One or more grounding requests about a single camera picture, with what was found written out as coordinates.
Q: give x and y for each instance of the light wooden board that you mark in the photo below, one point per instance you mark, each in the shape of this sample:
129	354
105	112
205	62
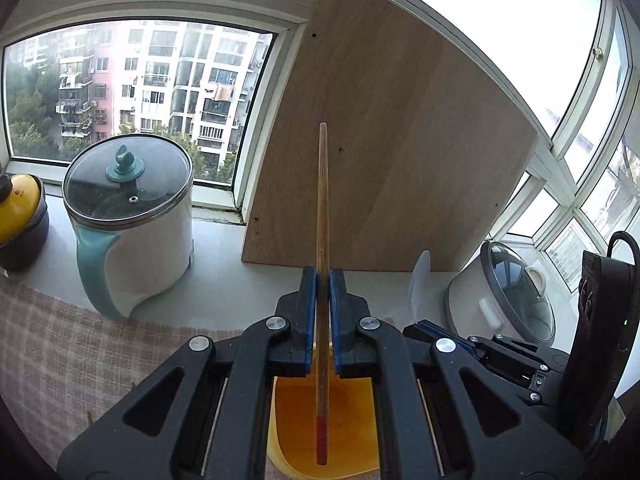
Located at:
390	135

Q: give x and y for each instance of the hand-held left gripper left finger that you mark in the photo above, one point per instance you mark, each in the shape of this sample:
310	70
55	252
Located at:
310	310

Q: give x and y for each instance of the white plastic rice paddle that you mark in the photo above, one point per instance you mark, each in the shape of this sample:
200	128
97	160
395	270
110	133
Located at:
420	285

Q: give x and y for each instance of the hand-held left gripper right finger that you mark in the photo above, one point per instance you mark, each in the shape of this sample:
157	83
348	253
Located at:
336	310

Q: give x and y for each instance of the pink plaid cloth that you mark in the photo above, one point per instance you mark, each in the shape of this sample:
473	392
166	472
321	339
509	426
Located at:
60	360

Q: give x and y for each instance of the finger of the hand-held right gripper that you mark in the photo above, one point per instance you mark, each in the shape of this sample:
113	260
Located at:
425	329
505	367

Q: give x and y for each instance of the yellow clay pot lid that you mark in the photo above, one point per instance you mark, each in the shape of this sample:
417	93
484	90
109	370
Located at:
17	205

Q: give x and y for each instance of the white cooker pot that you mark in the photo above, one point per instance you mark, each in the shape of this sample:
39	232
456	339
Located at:
462	300

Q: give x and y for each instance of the brown wooden chopstick red end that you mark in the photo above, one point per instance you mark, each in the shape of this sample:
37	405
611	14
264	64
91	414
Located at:
323	210

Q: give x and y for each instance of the glass lid teal knob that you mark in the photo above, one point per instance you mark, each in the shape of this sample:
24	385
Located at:
150	185

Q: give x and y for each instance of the black clay pot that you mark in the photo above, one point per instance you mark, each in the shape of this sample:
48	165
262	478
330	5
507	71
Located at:
30	250

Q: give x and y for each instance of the white framed corner window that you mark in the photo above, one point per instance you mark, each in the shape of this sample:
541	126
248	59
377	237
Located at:
500	20

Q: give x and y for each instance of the yellow plastic utensil holder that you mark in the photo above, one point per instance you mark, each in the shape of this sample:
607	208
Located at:
345	420

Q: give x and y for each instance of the glass lid white knob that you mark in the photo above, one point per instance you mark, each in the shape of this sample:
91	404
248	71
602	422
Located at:
515	285

